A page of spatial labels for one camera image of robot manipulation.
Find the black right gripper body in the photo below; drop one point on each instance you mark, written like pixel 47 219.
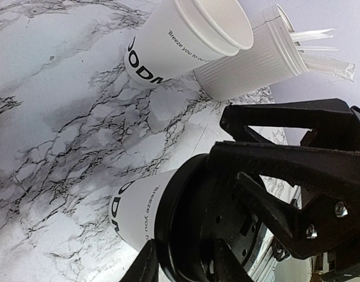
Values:
pixel 333 207

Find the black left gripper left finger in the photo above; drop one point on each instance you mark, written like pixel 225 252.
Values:
pixel 145 267

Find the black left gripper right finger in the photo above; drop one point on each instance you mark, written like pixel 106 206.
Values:
pixel 226 266

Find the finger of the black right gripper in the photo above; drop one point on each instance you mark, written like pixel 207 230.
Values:
pixel 242 161
pixel 286 117

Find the white paper coffee cup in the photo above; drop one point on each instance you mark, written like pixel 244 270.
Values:
pixel 133 207

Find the black plastic cup lid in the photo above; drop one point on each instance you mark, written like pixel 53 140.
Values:
pixel 197 207

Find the white ribbed cup holder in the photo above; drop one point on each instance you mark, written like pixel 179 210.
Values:
pixel 272 59

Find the stacked white paper cups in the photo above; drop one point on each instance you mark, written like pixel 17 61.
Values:
pixel 180 36

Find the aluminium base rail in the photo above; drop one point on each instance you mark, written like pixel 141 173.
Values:
pixel 273 264

